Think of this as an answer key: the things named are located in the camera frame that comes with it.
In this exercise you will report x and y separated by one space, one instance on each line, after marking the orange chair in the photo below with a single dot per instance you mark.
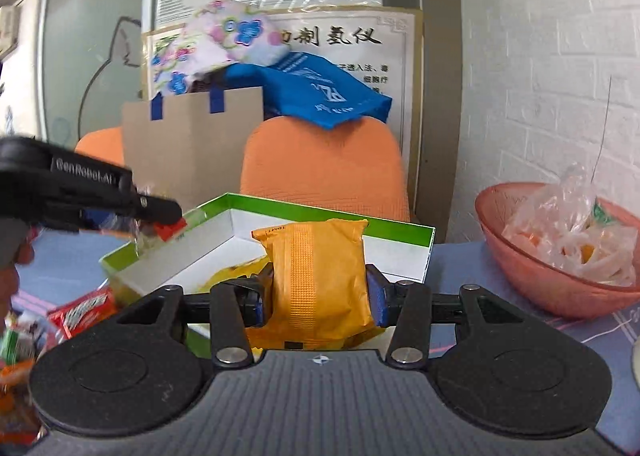
100 146
325 166

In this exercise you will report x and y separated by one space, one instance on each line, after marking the red snack packet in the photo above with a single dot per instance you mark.
80 313

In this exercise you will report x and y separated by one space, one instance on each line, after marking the brown paper bag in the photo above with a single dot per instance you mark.
190 146

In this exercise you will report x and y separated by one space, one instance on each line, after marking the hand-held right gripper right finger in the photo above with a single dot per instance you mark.
377 301

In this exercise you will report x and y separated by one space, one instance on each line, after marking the red candy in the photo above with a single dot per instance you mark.
167 232

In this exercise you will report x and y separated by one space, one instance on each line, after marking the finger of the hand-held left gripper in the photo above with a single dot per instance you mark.
160 211

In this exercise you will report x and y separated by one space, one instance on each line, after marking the clear plastic bag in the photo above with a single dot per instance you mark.
565 231

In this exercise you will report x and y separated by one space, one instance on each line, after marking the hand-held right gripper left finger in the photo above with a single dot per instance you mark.
257 308

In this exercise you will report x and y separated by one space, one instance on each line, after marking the green white cardboard box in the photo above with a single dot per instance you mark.
410 236

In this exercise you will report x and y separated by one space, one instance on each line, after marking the white wall box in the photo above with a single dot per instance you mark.
7 28

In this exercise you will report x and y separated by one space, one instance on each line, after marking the pink bowl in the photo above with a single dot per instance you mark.
525 281

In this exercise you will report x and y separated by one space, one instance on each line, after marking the pile of assorted candies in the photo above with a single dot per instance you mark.
17 361

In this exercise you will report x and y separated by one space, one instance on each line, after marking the blue striped tablecloth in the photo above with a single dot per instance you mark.
455 271

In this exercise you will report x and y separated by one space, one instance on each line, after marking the yellow snack packet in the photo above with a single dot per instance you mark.
232 277
320 281

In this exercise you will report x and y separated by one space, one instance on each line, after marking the floral cloth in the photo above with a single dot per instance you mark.
215 36

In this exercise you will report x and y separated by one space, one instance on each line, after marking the blue plastic bag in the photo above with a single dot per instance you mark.
320 91

